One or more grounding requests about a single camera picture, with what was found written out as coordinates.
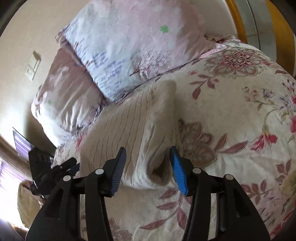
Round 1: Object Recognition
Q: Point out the tree-print pillow with green clover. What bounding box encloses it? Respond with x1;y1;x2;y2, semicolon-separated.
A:
55;0;228;102

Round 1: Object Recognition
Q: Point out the cream cable-knit sweater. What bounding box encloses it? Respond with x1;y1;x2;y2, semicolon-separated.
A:
80;80;179;189

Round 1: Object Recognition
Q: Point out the floral bedspread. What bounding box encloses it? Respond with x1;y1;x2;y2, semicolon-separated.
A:
52;34;296;241

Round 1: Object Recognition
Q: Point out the pink lavender-print pillow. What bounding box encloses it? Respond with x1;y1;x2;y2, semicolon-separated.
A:
31;46;109;144

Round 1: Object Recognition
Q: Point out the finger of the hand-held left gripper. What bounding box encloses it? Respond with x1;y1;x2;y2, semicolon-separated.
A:
52;158;80;178

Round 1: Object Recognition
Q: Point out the white wall switch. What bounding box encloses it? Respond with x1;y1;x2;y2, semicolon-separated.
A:
25;50;42;81

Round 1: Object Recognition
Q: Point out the yellow wooden wardrobe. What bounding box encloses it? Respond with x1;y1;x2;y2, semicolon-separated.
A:
225;0;296;78

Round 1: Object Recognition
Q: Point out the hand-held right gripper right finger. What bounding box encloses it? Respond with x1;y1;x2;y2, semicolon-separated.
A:
169;146;271;241

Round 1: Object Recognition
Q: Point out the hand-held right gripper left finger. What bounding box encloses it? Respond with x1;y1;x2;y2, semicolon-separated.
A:
25;146;127;241

